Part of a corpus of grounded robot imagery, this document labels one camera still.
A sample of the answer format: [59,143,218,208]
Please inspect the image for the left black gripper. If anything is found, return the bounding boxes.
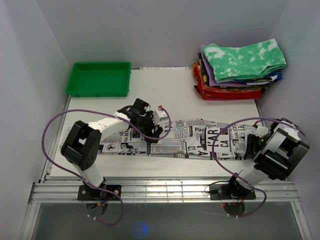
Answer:
[137,111,163,144]

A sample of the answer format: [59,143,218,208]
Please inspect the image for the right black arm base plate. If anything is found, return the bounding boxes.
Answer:
[209,184,256,200]

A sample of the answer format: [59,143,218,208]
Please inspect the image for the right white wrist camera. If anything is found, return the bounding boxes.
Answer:
[253,121,269,138]

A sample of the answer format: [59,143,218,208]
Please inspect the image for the green plastic tray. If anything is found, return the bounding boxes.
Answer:
[65,61,132,98]

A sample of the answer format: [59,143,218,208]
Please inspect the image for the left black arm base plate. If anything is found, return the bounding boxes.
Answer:
[77,184,122,202]

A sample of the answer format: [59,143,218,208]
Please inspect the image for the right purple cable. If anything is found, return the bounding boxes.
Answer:
[211,117,306,218]

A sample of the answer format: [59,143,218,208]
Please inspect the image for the blue folded trousers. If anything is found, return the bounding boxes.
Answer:
[260,71,283,82]

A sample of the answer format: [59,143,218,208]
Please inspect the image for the aluminium frame rail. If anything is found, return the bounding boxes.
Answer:
[29,179,300,204]

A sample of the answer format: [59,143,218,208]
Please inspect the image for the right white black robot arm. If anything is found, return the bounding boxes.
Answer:
[225,118,310,199]

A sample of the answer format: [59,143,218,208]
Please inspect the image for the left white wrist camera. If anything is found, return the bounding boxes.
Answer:
[153,107,169,125]

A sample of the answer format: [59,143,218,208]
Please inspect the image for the green tie-dye folded trousers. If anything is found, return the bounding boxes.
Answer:
[202,39,287,83]

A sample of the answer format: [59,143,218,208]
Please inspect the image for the red folded trousers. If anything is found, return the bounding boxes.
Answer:
[194,80,264,101]

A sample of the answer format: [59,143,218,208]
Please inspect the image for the newspaper print trousers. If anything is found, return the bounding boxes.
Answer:
[98,118,254,160]

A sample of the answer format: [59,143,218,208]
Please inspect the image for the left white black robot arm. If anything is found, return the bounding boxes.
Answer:
[60,98,169,200]

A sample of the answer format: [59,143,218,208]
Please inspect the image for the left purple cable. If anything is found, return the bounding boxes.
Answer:
[41,105,125,226]

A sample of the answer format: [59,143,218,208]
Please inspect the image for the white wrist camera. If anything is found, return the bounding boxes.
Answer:
[253,121,269,138]
[153,107,169,125]

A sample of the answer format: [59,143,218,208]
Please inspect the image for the purple cable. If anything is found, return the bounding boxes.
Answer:
[211,117,306,218]
[41,105,125,226]

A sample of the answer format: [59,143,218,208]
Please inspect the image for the yellow black folded trousers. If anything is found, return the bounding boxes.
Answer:
[192,52,210,86]

